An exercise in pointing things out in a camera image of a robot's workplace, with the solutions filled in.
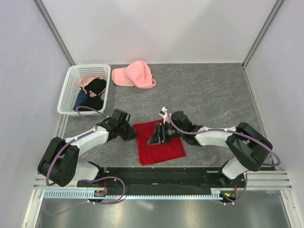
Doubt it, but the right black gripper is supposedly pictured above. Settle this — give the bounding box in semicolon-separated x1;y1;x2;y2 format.
147;122;184;145

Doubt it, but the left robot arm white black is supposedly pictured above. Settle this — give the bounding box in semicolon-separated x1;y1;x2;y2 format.
38;109;137;187

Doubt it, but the navy blue cloth in basket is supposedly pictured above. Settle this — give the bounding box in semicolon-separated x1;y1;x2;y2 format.
73;90;87;111

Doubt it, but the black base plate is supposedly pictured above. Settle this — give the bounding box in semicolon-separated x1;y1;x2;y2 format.
77;166;247;196

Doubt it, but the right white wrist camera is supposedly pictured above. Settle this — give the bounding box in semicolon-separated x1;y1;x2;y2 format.
159;106;170;123

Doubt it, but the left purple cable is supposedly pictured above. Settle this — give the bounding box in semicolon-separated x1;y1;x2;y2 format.
45;105;126;216

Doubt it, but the black cloth in basket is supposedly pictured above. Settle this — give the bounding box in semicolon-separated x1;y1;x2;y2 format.
78;79;107;111

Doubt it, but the red cloth napkin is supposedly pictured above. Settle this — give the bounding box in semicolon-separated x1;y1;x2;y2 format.
133;120;186;165

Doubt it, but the pink cloth in basket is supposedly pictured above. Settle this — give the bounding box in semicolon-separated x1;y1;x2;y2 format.
78;75;103;88

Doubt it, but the pink baseball cap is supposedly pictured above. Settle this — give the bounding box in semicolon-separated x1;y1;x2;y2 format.
111;60;156;89

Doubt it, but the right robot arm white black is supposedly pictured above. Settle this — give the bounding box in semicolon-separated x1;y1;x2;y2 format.
147;107;273;187

